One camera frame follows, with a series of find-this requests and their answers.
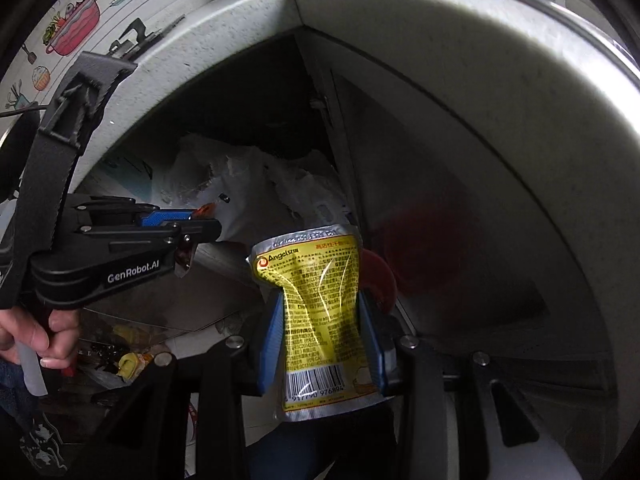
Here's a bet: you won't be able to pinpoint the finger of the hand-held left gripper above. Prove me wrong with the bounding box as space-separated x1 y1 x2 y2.
75 217 223 250
72 196 203 228

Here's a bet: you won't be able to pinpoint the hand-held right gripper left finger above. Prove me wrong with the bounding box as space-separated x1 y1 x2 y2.
85 292 288 480

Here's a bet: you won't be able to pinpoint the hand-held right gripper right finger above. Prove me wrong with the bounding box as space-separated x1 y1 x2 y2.
357 290 566 480

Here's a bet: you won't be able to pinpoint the yellow foil pouch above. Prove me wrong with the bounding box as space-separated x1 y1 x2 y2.
247 225 396 423

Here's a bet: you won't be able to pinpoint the red plastic bucket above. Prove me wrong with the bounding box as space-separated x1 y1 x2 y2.
360 247 399 314

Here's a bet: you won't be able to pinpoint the person's left hand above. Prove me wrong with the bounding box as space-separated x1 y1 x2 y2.
0 307 80 368

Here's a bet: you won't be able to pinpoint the blue white cardboard box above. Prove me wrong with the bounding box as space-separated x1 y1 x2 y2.
94 156 157 207

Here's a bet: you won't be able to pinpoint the clear plastic bags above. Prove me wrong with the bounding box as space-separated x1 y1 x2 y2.
165 134 352 242

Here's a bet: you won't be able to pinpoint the kitchen wall decal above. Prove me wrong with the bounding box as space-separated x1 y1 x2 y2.
0 0 213 111

